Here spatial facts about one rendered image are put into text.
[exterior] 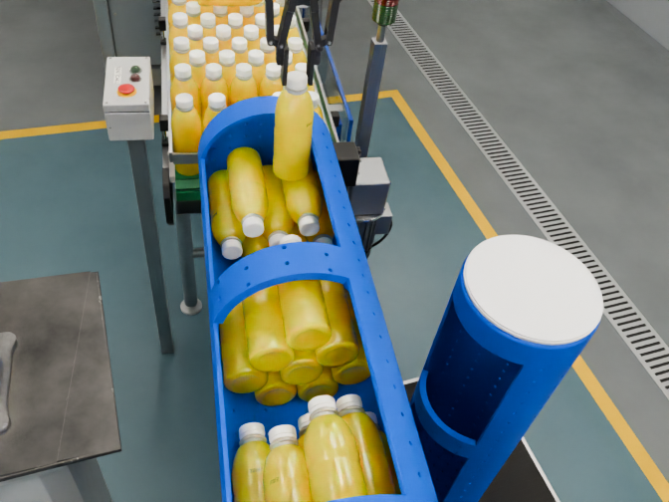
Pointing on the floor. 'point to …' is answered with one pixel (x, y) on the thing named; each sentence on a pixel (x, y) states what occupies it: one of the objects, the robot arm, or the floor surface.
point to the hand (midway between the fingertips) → (297, 64)
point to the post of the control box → (150, 240)
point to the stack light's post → (370, 95)
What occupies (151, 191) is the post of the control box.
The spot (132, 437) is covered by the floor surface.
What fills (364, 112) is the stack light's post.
